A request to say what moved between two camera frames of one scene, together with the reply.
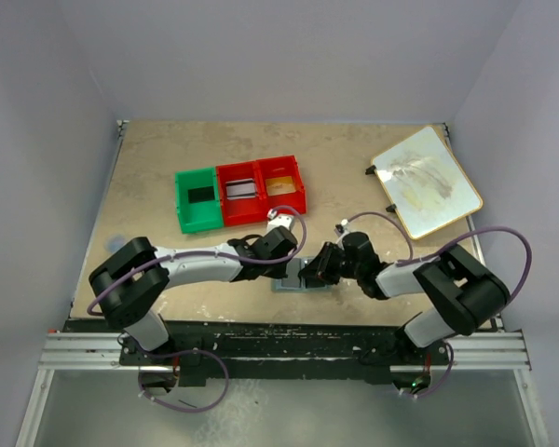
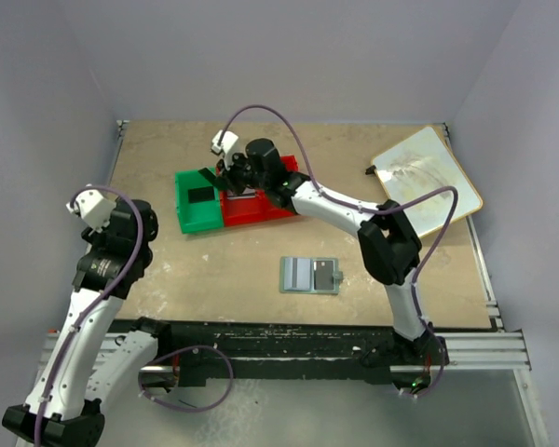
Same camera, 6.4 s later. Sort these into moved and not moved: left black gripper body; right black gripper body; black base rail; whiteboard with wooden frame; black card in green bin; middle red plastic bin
Moved: left black gripper body; right black gripper body
Not moved: black base rail; middle red plastic bin; whiteboard with wooden frame; black card in green bin
